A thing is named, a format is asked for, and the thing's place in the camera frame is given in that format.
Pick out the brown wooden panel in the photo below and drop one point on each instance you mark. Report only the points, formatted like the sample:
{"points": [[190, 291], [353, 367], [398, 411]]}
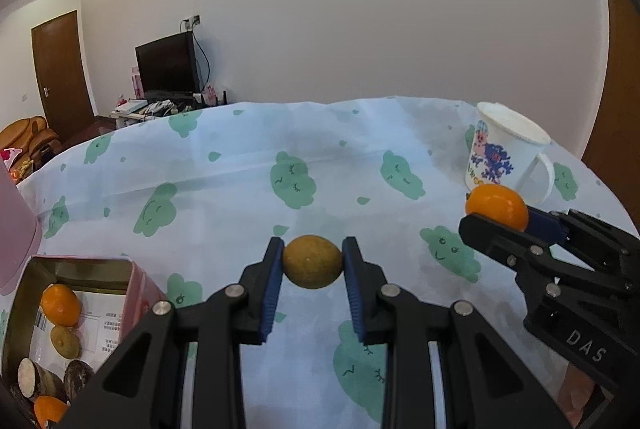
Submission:
{"points": [[615, 109]]}

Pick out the pink carton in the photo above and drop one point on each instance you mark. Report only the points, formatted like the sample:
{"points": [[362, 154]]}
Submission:
{"points": [[137, 81]]}

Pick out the pink floral cushion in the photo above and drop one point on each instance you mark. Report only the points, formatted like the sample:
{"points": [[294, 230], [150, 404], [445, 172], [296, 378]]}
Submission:
{"points": [[10, 156]]}

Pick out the black television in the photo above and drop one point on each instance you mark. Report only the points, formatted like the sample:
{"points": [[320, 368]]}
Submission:
{"points": [[165, 64]]}

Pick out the large orange mandarin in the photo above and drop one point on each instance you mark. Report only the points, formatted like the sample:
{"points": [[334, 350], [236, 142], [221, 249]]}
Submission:
{"points": [[495, 204]]}

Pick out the pink tin box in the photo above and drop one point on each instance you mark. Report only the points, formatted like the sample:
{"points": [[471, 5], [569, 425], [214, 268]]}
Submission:
{"points": [[142, 291]]}

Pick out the brown leather sofa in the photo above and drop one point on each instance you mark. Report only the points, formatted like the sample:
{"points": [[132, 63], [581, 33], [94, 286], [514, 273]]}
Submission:
{"points": [[30, 134]]}

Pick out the low TV cabinet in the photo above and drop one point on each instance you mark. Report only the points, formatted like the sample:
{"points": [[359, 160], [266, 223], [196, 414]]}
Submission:
{"points": [[131, 118]]}

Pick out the person's right hand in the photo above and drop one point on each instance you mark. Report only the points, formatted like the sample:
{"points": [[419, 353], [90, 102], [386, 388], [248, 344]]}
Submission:
{"points": [[577, 394]]}

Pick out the white printed cup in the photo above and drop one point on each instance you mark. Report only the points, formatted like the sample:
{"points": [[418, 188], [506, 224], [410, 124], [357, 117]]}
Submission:
{"points": [[500, 144]]}

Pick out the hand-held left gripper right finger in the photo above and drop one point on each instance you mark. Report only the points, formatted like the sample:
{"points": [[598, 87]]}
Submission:
{"points": [[355, 289]]}

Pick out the brown wooden door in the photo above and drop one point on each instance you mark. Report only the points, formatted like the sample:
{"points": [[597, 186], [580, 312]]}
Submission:
{"points": [[60, 74]]}

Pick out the pink electric kettle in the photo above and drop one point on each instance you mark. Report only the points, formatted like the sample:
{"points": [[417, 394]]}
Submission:
{"points": [[15, 234]]}

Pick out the cloud-print tablecloth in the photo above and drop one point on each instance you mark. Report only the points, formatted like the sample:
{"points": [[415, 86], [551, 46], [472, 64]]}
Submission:
{"points": [[350, 134]]}

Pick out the small pink ornament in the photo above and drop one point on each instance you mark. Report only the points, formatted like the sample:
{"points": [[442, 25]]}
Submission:
{"points": [[210, 95]]}

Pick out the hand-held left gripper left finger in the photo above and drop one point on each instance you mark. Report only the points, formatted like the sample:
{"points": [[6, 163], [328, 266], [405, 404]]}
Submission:
{"points": [[270, 289]]}

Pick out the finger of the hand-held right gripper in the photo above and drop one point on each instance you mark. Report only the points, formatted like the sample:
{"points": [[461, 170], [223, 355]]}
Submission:
{"points": [[547, 225], [500, 244]]}

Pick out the flat white box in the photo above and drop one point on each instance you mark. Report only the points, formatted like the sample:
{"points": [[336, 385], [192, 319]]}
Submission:
{"points": [[130, 105]]}

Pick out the white wall socket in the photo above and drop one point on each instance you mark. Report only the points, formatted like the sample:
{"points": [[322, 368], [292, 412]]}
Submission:
{"points": [[191, 21]]}

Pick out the white printed paper sheet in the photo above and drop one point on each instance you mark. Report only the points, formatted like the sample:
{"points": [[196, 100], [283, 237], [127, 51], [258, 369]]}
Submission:
{"points": [[102, 329]]}

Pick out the small yellow-brown fruit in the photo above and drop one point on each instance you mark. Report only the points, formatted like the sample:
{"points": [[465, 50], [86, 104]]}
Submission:
{"points": [[65, 341], [312, 261]]}

